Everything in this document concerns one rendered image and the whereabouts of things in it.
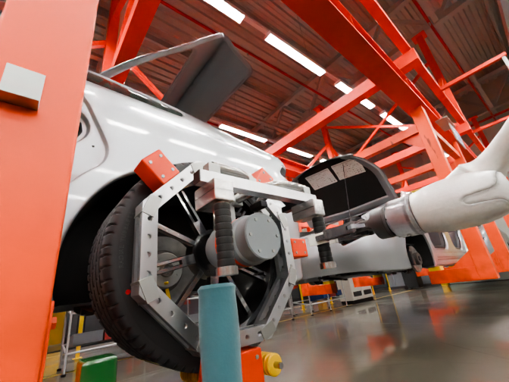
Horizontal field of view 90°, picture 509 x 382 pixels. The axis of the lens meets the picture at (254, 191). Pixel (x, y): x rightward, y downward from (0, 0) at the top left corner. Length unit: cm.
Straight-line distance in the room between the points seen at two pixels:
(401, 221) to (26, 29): 90
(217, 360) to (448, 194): 56
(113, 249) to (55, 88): 39
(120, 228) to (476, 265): 392
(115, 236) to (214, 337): 36
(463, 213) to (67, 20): 96
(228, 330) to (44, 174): 47
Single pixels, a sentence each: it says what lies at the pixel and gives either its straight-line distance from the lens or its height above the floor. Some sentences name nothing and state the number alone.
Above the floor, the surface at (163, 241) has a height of 99.
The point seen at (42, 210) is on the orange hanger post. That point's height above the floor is 89.
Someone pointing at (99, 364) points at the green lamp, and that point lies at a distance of 42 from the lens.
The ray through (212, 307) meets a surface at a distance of 61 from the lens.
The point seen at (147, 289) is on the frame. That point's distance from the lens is 67.
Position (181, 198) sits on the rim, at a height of 103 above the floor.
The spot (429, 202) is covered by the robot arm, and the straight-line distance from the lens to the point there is 61.
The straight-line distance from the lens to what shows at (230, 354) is 62.
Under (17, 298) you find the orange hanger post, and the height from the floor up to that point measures 75.
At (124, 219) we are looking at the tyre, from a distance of 77.
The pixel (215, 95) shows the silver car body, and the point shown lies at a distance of 320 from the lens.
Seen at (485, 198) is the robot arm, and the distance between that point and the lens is 61.
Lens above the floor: 71
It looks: 21 degrees up
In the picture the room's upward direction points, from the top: 7 degrees counter-clockwise
